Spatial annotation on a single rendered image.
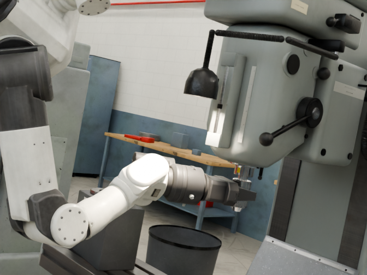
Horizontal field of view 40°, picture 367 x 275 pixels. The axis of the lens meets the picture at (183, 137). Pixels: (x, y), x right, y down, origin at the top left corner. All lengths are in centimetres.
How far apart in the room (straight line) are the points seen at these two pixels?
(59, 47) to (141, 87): 731
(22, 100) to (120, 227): 68
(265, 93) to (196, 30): 654
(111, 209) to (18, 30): 39
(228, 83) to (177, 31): 683
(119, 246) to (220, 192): 46
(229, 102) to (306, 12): 25
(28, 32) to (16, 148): 23
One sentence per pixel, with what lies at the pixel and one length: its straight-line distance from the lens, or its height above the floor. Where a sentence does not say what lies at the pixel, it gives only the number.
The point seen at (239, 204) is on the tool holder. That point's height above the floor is 121.
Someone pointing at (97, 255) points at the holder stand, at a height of 95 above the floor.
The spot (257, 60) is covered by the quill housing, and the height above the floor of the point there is 154.
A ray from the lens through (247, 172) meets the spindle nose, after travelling 121.
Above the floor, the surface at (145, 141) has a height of 90.
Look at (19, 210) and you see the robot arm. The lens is 96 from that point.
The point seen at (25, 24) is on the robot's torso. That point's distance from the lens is 102.
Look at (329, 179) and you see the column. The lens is 154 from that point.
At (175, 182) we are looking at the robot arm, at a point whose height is 125.
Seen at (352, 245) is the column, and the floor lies 113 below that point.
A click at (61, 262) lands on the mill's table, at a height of 88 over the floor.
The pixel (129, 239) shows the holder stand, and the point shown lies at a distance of 154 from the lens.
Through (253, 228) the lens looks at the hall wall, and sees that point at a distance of 654.
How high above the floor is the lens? 141
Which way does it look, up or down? 3 degrees down
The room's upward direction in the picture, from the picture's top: 11 degrees clockwise
